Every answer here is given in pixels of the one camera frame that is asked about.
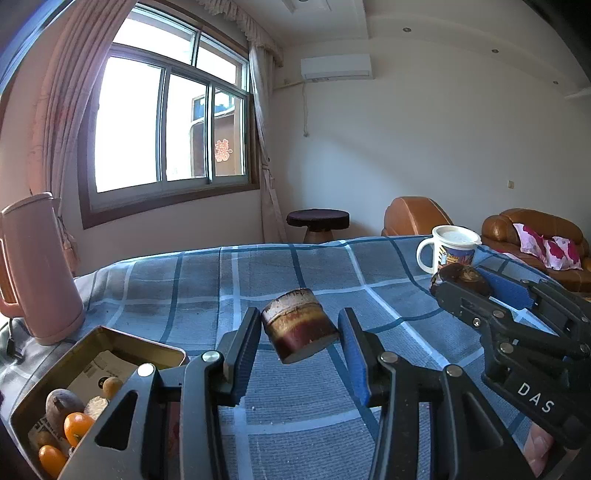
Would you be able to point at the white air conditioner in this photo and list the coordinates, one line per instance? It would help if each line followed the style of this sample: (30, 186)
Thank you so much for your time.
(334, 67)

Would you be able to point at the orange tangerine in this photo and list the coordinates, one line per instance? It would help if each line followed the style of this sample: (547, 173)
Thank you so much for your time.
(51, 460)
(76, 428)

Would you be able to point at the blue plaid tablecloth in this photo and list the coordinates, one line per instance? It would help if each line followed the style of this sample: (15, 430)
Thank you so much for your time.
(184, 286)

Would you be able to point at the white air conditioner pipe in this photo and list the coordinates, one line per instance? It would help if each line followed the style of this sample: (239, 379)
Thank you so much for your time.
(305, 115)

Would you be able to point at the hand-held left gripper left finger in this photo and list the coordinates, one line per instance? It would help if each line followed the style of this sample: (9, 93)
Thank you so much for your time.
(244, 369)

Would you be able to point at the pink curtain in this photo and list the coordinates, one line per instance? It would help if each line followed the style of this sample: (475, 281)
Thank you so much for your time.
(60, 92)

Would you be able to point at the red paper window decoration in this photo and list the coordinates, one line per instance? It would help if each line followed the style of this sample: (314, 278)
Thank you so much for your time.
(222, 150)

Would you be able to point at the pale narrow curtain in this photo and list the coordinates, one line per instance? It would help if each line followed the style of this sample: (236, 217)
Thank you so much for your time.
(265, 138)

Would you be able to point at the rectangular metal tin box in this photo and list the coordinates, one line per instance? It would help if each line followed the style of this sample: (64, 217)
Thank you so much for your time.
(152, 354)

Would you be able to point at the ruffled curtain valance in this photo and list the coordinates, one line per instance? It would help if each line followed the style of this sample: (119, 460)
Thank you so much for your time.
(258, 32)

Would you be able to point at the sliding glass window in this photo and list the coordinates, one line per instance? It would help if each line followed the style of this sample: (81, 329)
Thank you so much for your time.
(129, 124)

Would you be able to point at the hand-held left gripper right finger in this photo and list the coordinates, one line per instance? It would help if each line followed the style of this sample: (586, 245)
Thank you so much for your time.
(355, 364)

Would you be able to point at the pink electric kettle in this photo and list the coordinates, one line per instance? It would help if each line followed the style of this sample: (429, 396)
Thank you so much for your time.
(41, 267)

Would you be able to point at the ceiling panel fixture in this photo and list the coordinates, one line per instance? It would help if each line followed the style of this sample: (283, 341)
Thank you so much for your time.
(307, 4)

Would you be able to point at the small brown round fruit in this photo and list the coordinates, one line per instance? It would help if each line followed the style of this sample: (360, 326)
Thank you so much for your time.
(113, 386)
(46, 439)

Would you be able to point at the person's right hand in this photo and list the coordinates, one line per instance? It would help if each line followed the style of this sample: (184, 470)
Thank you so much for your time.
(540, 450)

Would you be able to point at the dark round stool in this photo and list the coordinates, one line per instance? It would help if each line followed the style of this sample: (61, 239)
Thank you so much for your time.
(318, 218)

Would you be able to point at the white cartoon print mug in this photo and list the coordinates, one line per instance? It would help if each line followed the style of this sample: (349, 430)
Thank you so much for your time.
(455, 249)

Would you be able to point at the brown leather sofa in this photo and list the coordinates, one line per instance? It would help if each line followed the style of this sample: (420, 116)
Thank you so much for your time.
(503, 230)

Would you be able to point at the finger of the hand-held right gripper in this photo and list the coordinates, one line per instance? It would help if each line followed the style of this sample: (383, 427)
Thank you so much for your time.
(466, 302)
(510, 288)

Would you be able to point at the pink floral cushion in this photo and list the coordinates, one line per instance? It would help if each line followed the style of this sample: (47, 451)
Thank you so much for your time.
(554, 249)

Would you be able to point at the printed paper leaflet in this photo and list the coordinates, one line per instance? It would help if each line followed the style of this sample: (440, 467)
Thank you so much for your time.
(97, 371)

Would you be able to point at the curtain tieback tassel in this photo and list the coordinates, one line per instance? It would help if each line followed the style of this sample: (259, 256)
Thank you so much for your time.
(69, 240)

